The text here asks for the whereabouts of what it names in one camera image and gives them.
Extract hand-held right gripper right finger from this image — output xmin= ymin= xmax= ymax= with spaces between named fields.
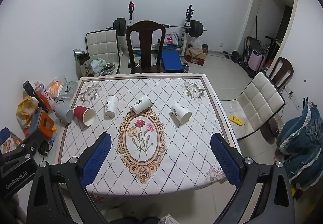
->
xmin=210 ymin=133 xmax=296 ymax=224

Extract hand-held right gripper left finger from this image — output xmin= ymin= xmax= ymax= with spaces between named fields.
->
xmin=25 ymin=132 xmax=113 ymax=224

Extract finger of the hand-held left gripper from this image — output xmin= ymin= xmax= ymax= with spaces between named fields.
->
xmin=0 ymin=127 xmax=44 ymax=164
xmin=22 ymin=81 xmax=52 ymax=115

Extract red paper cup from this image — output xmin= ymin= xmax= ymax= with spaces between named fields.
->
xmin=73 ymin=105 xmax=96 ymax=127

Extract white paper cup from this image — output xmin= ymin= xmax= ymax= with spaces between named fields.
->
xmin=130 ymin=94 xmax=152 ymax=114
xmin=105 ymin=95 xmax=119 ymax=116
xmin=171 ymin=103 xmax=192 ymax=124

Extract black round object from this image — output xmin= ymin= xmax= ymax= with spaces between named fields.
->
xmin=39 ymin=139 xmax=52 ymax=156

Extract yellow plastic bag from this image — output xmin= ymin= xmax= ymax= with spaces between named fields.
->
xmin=16 ymin=96 xmax=40 ymax=130

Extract printed snack packet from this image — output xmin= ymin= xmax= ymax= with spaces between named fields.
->
xmin=0 ymin=132 xmax=24 ymax=155

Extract orange plastic bag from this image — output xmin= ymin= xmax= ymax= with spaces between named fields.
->
xmin=48 ymin=77 xmax=63 ymax=98

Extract orange box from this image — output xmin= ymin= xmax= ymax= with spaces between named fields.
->
xmin=30 ymin=111 xmax=56 ymax=140

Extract grey plastic bin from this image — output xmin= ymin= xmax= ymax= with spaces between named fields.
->
xmin=55 ymin=99 xmax=74 ymax=124

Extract clear glass tray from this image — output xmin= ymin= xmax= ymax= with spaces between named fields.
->
xmin=59 ymin=81 xmax=79 ymax=100

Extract yellow flat object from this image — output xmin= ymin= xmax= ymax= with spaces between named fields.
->
xmin=229 ymin=114 xmax=245 ymax=126

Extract floral printed tablecloth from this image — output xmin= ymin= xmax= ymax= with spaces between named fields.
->
xmin=57 ymin=74 xmax=242 ymax=196

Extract tall brown printed carton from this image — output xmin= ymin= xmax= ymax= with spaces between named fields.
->
xmin=73 ymin=48 xmax=92 ymax=78

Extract green plastic bag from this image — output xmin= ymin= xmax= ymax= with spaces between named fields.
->
xmin=90 ymin=58 xmax=108 ymax=72

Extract white padded chair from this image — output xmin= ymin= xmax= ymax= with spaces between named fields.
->
xmin=219 ymin=71 xmax=286 ymax=142
xmin=85 ymin=29 xmax=122 ymax=76

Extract metal bowls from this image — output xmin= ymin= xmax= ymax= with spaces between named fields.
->
xmin=100 ymin=62 xmax=116 ymax=76

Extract pile of blue clothes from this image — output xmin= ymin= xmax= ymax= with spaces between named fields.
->
xmin=275 ymin=101 xmax=323 ymax=191

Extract pink suitcase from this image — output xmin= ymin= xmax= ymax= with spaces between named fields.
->
xmin=248 ymin=50 xmax=267 ymax=72

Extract small black dumbbell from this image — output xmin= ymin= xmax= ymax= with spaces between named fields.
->
xmin=223 ymin=50 xmax=241 ymax=64

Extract brown cardboard box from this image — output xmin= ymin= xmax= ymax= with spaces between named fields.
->
xmin=185 ymin=46 xmax=208 ymax=66

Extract dark wooden chair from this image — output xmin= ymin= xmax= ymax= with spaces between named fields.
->
xmin=125 ymin=20 xmax=167 ymax=74
xmin=267 ymin=57 xmax=295 ymax=94

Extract blue bench pad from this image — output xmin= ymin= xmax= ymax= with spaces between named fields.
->
xmin=161 ymin=50 xmax=184 ymax=73

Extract black folding cart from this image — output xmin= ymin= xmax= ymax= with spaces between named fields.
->
xmin=243 ymin=36 xmax=268 ymax=69

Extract clear plastic bag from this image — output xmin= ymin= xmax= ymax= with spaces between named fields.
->
xmin=189 ymin=38 xmax=204 ymax=49

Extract pink printed plastic bag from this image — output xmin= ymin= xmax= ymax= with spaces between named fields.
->
xmin=163 ymin=32 xmax=178 ymax=47

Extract black barbell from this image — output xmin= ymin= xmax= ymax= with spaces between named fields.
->
xmin=106 ymin=17 xmax=208 ymax=38

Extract white weight bench rack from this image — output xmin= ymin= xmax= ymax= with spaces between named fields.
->
xmin=127 ymin=0 xmax=195 ymax=56

